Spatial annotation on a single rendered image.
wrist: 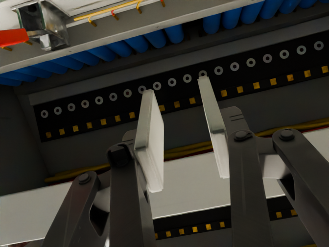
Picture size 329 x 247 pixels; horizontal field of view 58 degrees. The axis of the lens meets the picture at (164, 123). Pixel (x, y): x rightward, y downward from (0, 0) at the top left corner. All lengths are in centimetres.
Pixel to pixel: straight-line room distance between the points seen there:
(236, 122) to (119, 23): 15
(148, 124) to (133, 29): 12
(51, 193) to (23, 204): 3
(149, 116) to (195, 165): 9
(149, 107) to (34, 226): 18
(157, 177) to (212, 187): 11
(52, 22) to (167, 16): 9
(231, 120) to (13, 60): 21
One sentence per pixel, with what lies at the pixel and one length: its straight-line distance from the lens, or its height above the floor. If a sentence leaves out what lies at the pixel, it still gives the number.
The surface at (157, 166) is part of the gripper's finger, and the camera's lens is 16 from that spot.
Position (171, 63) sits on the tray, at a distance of 39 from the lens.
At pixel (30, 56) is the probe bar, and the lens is 30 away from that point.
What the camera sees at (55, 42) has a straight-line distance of 26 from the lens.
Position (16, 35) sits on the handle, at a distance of 21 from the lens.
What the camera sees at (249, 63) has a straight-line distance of 40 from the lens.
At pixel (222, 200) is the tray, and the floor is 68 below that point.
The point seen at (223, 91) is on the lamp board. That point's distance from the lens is 39.
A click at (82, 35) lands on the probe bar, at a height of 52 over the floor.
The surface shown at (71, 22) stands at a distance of 28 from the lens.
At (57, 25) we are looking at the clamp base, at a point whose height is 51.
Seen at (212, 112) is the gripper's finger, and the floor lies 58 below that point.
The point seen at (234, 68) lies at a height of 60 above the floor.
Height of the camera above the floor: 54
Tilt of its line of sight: 16 degrees up
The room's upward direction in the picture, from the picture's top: 165 degrees clockwise
